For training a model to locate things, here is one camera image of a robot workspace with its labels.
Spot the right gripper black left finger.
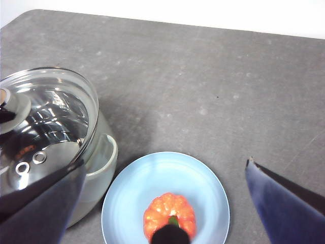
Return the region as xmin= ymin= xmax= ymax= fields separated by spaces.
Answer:
xmin=0 ymin=161 xmax=87 ymax=244

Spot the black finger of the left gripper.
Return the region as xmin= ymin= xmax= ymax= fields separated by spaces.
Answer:
xmin=0 ymin=108 xmax=17 ymax=125

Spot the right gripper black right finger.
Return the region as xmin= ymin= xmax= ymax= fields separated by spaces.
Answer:
xmin=245 ymin=156 xmax=325 ymax=244

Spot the glass lid with green knob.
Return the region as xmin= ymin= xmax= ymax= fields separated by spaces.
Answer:
xmin=0 ymin=67 xmax=100 ymax=199

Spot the orange pumpkin with green stem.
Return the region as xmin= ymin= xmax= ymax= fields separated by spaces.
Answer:
xmin=143 ymin=192 xmax=197 ymax=242

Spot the pale green electric steamer pot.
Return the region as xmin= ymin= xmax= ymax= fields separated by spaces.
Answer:
xmin=0 ymin=109 xmax=119 ymax=228

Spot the blue plate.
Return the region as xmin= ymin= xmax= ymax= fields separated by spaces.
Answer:
xmin=101 ymin=151 xmax=231 ymax=244

